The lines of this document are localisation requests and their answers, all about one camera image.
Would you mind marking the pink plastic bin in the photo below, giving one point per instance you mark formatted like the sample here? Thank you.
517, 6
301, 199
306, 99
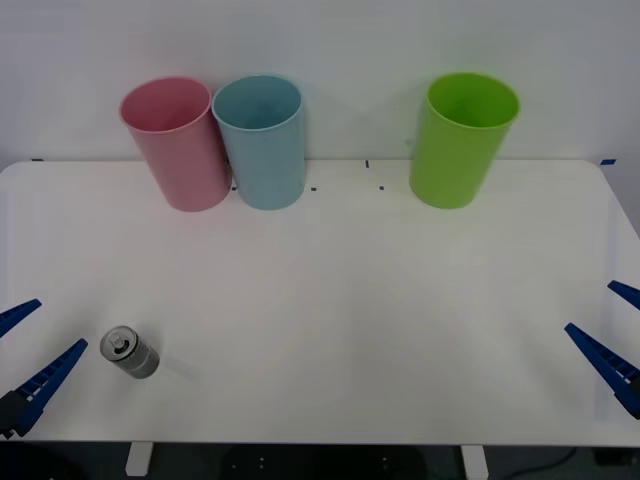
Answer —
180, 160

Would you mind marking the white table leg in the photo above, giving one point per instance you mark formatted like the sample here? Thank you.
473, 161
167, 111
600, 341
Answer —
474, 462
139, 459

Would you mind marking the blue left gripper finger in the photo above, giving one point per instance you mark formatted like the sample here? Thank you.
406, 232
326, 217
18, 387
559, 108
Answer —
45, 382
15, 315

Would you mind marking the pale blue plastic bin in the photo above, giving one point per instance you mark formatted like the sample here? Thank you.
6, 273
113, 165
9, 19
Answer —
267, 160

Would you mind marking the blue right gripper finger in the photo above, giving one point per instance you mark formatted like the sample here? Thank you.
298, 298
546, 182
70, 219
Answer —
627, 294
605, 362

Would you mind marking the grey and black drink can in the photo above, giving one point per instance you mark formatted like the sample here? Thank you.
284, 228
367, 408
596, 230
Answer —
134, 356

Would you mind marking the green plastic bin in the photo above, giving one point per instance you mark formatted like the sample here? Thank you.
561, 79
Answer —
452, 160

